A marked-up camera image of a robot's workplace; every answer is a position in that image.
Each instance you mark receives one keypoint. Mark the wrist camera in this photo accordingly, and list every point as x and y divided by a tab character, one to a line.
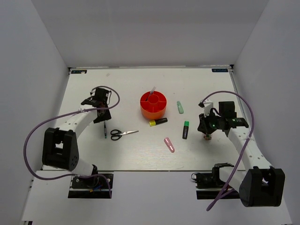
206	105
93	92

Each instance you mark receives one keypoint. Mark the corner table label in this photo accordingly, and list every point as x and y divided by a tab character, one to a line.
78	71
219	70

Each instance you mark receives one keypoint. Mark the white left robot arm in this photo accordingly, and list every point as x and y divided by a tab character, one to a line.
60	149

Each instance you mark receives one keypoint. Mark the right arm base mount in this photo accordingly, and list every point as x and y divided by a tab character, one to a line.
208	184

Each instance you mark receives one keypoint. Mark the orange round desk organizer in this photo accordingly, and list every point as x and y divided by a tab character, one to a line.
153	106

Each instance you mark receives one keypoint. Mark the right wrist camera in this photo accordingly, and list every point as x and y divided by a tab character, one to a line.
206	105

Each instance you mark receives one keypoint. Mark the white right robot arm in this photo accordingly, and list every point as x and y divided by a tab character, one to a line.
260	184

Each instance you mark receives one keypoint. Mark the left corner table label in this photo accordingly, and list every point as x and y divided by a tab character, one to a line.
78	71

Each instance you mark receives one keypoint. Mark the pink correction tape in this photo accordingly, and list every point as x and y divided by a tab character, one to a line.
169	144

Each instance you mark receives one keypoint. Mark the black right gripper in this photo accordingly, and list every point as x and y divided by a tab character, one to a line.
203	126

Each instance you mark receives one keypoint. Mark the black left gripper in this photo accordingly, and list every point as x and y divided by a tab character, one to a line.
107	116

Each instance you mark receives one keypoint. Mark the right corner table label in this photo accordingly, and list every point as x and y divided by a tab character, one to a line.
219	70

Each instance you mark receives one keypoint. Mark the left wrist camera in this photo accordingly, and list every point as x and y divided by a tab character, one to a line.
93	92

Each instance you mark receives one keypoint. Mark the green gel pen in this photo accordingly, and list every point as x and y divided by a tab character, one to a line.
105	131

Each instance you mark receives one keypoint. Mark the black handled scissors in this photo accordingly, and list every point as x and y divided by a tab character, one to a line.
117	134

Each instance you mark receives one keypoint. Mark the blue gel pen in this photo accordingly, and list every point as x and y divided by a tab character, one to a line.
151	92

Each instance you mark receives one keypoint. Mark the green black highlighter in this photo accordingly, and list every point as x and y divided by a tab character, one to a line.
185	130

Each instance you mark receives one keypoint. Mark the yellow black highlighter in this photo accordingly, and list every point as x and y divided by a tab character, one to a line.
158	122

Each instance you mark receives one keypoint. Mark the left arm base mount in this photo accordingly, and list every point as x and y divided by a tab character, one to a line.
93	188

